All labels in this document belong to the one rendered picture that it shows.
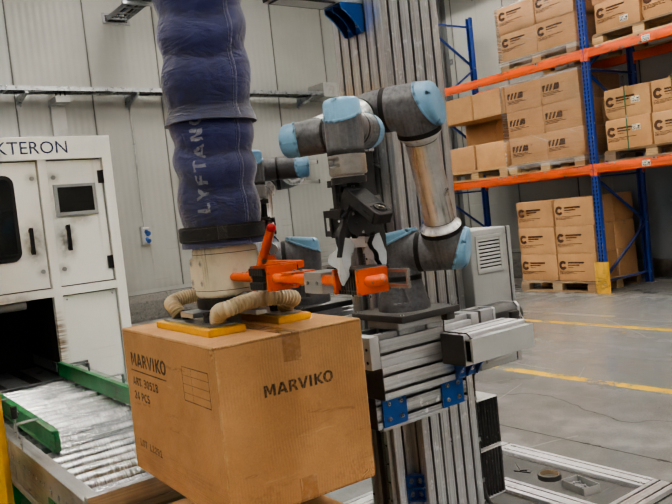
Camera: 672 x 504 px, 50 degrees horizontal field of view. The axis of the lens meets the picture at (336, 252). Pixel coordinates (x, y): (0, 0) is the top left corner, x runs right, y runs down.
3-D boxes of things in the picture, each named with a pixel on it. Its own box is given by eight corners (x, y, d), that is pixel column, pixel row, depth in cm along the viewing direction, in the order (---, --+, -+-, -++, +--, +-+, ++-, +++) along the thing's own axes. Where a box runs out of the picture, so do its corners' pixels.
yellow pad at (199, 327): (156, 328, 199) (154, 310, 198) (190, 322, 204) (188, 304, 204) (209, 339, 171) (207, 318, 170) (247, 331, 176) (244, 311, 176)
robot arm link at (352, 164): (373, 151, 142) (339, 153, 137) (375, 175, 142) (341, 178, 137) (350, 156, 148) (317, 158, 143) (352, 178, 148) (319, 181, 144)
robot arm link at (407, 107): (428, 258, 215) (385, 81, 191) (478, 255, 209) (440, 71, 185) (419, 280, 205) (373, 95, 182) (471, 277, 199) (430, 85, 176)
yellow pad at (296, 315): (219, 317, 209) (217, 300, 209) (250, 311, 215) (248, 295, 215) (279, 325, 181) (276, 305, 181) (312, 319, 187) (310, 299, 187)
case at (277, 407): (137, 466, 208) (121, 328, 206) (259, 431, 231) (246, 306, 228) (233, 528, 159) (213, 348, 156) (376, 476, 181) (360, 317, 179)
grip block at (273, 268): (248, 291, 172) (246, 266, 172) (284, 285, 178) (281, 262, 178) (265, 292, 165) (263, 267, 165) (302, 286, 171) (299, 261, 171)
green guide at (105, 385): (59, 376, 427) (57, 361, 426) (77, 372, 433) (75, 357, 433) (169, 422, 298) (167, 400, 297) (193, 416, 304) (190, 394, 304)
